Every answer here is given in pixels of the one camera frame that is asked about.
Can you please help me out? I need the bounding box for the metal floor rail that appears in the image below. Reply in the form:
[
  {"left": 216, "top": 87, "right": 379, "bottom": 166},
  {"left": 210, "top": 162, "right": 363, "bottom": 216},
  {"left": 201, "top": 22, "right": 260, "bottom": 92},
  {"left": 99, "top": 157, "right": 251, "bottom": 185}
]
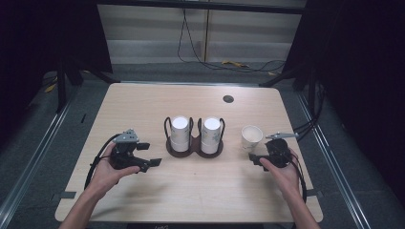
[
  {"left": 0, "top": 100, "right": 74, "bottom": 221},
  {"left": 295, "top": 91, "right": 373, "bottom": 229}
]

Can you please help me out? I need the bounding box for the bundle of black floor cables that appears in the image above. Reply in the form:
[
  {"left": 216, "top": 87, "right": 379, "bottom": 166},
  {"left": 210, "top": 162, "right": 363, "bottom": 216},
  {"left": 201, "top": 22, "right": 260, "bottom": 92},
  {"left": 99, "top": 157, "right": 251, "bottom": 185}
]
[{"left": 292, "top": 83, "right": 327, "bottom": 141}]

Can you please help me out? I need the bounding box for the right hand-held gripper black cable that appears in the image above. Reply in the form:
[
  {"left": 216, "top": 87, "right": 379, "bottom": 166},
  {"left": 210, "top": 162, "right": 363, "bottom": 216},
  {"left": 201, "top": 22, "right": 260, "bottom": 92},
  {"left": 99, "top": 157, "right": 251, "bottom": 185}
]
[{"left": 288, "top": 155, "right": 309, "bottom": 204}]

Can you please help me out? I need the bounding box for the black curtain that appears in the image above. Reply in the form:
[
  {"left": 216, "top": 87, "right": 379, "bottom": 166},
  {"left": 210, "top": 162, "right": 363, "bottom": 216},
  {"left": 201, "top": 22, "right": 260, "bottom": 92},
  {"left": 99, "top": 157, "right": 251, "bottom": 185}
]
[
  {"left": 281, "top": 0, "right": 405, "bottom": 208},
  {"left": 0, "top": 0, "right": 114, "bottom": 141}
]

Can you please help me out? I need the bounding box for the yellow strip on floor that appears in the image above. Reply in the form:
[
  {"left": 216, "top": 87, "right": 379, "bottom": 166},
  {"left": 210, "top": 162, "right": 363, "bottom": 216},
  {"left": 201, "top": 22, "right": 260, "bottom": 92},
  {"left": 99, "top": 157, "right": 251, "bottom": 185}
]
[{"left": 221, "top": 59, "right": 250, "bottom": 69}]

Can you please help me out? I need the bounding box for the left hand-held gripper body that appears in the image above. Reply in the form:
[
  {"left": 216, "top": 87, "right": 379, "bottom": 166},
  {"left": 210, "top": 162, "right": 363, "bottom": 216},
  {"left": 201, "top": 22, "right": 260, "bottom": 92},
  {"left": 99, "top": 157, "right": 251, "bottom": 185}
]
[{"left": 109, "top": 128, "right": 143, "bottom": 171}]

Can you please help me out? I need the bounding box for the person's right hand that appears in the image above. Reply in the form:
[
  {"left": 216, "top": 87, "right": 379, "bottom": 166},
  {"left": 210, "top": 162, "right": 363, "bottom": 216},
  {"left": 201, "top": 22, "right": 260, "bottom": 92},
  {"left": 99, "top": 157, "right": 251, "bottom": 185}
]
[{"left": 259, "top": 150, "right": 303, "bottom": 200}]

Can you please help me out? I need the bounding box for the person's left hand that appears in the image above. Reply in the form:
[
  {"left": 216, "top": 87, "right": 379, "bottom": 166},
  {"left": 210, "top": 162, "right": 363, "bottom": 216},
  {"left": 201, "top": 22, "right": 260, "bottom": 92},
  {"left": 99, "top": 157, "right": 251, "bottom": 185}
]
[{"left": 90, "top": 143, "right": 141, "bottom": 194}]

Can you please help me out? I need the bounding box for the black hanging wall cable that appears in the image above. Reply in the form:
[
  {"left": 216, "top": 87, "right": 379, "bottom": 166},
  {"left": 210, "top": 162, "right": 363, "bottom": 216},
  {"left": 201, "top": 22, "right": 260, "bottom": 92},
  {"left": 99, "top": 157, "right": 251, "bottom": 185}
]
[{"left": 177, "top": 8, "right": 287, "bottom": 73}]

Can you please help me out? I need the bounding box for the single white paper cup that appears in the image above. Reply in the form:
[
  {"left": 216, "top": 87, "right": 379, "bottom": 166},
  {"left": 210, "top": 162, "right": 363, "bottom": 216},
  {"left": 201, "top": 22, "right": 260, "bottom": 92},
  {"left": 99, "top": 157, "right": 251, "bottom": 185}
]
[{"left": 241, "top": 124, "right": 265, "bottom": 151}]

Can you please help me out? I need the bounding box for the dark wooden double cup holder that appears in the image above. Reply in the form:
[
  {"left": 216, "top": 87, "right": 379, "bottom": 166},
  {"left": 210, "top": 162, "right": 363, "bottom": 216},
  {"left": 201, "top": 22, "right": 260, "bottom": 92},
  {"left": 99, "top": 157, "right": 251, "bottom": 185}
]
[{"left": 163, "top": 116, "right": 226, "bottom": 159}]

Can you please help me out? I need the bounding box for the black metal stand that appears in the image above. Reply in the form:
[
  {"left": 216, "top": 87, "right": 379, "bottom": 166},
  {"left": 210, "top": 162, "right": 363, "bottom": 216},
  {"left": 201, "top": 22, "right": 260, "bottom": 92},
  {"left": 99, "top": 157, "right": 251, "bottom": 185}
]
[
  {"left": 258, "top": 63, "right": 320, "bottom": 111},
  {"left": 54, "top": 56, "right": 121, "bottom": 115}
]

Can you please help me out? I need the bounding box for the hand-held gripper black cable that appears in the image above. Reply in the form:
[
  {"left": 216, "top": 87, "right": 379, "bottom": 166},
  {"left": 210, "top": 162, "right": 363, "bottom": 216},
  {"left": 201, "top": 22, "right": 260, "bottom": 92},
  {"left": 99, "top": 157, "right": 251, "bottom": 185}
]
[
  {"left": 83, "top": 133, "right": 122, "bottom": 191},
  {"left": 288, "top": 155, "right": 309, "bottom": 204}
]

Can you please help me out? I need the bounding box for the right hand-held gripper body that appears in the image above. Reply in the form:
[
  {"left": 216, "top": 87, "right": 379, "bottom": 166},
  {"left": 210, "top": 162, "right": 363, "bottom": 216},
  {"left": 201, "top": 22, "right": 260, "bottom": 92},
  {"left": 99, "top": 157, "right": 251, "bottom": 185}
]
[{"left": 266, "top": 132, "right": 300, "bottom": 168}]

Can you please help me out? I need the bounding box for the left hand-held gripper black cable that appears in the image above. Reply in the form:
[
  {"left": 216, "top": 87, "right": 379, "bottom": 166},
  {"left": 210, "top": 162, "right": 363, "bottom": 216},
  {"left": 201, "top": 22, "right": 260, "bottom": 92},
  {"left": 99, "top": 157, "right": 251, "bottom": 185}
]
[{"left": 83, "top": 133, "right": 122, "bottom": 191}]

